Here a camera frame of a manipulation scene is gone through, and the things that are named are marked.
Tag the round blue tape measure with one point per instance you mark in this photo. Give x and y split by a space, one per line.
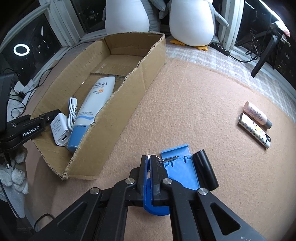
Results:
157 209

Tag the black inline remote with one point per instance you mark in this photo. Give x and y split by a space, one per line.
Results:
219 48

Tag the person's left hand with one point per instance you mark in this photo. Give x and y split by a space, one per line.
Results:
18 176

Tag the small pink bottle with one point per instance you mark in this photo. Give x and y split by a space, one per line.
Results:
254 113

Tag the white blue sunscreen tube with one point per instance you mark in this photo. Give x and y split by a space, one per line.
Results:
92 104

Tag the black tripod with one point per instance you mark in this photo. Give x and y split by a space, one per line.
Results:
261 62

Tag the white patterned lighter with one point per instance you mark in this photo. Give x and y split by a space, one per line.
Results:
253 129

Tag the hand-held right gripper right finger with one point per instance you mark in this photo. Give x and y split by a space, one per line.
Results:
156 171

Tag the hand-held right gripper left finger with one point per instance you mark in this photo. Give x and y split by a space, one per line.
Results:
143 169

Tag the cardboard box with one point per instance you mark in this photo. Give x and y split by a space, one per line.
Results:
148 60

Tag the blue plastic phone stand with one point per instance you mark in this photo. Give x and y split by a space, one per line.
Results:
180 171

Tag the grey checked cloth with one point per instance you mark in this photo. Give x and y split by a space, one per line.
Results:
254 81

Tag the white USB charger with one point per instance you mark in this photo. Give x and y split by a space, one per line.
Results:
59 129

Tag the small penguin plush toy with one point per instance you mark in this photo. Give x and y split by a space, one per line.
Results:
192 25

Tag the white window frame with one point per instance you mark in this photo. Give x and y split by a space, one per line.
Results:
67 34

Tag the large penguin plush toy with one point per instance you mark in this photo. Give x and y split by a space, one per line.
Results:
127 18

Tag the black cylinder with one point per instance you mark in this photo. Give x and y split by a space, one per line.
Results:
205 169

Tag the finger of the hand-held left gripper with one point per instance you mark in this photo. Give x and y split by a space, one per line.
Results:
46 118

